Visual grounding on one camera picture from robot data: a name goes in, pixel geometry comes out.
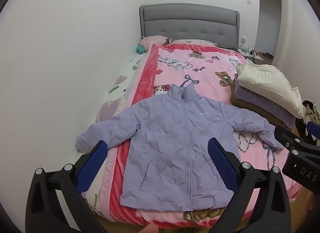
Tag lavender puffer jacket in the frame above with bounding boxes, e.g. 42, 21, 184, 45
76, 84, 285, 212

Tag grey upholstered headboard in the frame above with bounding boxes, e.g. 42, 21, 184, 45
139, 4, 240, 51

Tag grey nightstand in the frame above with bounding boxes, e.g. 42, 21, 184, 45
237, 48, 264, 62

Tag floral pillow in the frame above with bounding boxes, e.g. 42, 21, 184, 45
172, 39, 217, 47

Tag cream quilted folded jacket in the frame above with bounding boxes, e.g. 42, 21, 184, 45
236, 61, 304, 119

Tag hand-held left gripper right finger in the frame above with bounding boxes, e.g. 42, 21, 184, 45
207, 137, 292, 233

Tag pink cartoon printed blanket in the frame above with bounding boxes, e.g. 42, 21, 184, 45
107, 43, 303, 230

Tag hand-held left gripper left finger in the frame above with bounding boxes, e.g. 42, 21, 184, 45
25, 140, 109, 233

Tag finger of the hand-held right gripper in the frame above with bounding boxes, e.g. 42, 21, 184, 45
274, 125, 320, 156
302, 120, 320, 143

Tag pile of assorted clothes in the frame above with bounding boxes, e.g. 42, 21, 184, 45
301, 100, 320, 123

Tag white floral bed sheet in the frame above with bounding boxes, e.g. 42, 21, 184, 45
76, 48, 153, 223

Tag purple folded jacket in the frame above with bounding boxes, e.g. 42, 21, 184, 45
234, 75, 297, 128

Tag brown folded jacket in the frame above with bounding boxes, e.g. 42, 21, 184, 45
229, 73, 292, 130

